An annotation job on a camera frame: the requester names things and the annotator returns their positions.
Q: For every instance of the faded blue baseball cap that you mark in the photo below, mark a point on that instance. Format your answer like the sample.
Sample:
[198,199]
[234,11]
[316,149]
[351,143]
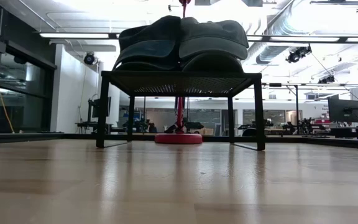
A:
[213,34]

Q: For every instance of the red pole stand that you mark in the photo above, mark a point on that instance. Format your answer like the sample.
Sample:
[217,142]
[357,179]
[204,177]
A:
[179,139]

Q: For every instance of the black mesh metal stand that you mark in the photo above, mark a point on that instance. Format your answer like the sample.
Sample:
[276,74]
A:
[182,76]

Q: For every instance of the black computer monitor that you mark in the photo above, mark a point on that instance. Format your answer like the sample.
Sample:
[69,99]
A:
[343,110]
[99,107]

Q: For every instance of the dark glass partition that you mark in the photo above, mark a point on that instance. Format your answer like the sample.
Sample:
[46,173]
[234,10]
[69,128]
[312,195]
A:
[23,93]

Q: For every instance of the background office desk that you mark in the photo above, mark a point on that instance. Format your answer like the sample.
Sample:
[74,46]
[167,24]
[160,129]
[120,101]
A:
[337,130]

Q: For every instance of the ceiling track light fixture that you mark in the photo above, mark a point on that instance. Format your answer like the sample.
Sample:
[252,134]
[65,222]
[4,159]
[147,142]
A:
[337,2]

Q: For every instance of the wall security camera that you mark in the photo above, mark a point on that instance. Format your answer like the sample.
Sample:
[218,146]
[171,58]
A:
[89,58]

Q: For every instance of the silver ventilation duct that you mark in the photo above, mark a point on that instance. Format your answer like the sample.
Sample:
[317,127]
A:
[272,54]

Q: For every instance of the black gantry frame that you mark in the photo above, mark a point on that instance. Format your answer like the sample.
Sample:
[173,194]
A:
[296,102]

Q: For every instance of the overhead light rail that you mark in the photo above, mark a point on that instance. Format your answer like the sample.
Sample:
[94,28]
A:
[73,35]

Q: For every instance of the black hanging ceiling camera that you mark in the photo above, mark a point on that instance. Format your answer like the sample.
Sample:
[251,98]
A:
[297,54]
[326,80]

